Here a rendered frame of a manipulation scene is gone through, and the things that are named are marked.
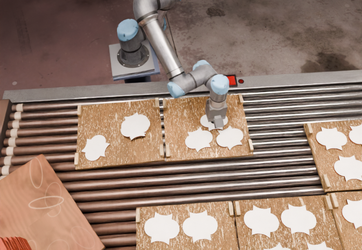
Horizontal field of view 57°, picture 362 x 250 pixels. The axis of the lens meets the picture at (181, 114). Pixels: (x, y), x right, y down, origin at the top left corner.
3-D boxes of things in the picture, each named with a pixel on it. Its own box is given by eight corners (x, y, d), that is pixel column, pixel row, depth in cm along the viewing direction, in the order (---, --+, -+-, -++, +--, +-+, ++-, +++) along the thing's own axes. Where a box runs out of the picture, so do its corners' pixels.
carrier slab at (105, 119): (79, 107, 171) (78, 105, 169) (158, 99, 173) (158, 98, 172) (76, 170, 152) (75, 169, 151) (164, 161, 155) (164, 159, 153)
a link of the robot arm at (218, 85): (221, 69, 140) (234, 82, 136) (219, 85, 149) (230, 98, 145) (206, 77, 138) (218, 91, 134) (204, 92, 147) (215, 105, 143)
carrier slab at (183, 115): (162, 101, 173) (162, 99, 172) (239, 95, 175) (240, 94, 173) (166, 162, 154) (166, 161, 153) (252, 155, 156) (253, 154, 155)
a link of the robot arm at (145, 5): (122, -12, 131) (178, 98, 136) (146, -21, 134) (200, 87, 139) (119, -1, 142) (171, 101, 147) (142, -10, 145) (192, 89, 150)
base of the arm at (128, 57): (118, 48, 197) (116, 36, 188) (144, 43, 198) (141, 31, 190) (122, 67, 189) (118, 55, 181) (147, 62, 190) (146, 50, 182)
